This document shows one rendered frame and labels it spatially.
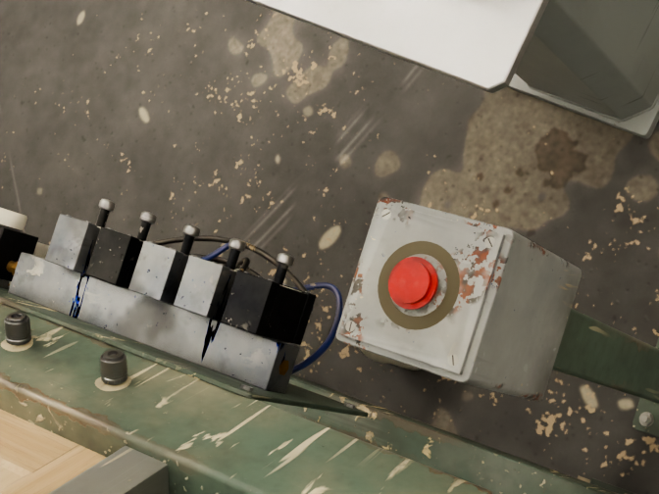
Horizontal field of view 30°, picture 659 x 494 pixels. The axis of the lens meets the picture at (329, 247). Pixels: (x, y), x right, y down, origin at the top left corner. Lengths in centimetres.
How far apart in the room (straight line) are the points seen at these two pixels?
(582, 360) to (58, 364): 50
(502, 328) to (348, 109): 121
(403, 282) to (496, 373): 10
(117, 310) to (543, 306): 51
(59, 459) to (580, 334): 49
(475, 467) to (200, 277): 61
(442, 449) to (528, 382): 72
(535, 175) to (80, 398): 99
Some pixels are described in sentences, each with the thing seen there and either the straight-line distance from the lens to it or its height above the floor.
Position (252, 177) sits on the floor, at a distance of 217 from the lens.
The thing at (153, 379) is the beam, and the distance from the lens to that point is 117.
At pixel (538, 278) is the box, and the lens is 98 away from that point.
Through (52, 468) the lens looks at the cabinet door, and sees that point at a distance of 112.
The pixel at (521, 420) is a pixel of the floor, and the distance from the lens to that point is 188.
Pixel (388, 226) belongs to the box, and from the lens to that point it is 95.
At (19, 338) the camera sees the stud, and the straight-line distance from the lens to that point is 125.
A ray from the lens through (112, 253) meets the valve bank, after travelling 132.
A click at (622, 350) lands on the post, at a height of 49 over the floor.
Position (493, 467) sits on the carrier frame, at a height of 18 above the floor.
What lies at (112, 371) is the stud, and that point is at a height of 87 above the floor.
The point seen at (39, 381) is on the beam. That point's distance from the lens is 119.
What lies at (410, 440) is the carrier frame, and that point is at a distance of 175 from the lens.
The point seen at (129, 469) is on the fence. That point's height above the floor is 92.
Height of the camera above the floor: 176
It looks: 59 degrees down
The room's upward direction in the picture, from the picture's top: 69 degrees counter-clockwise
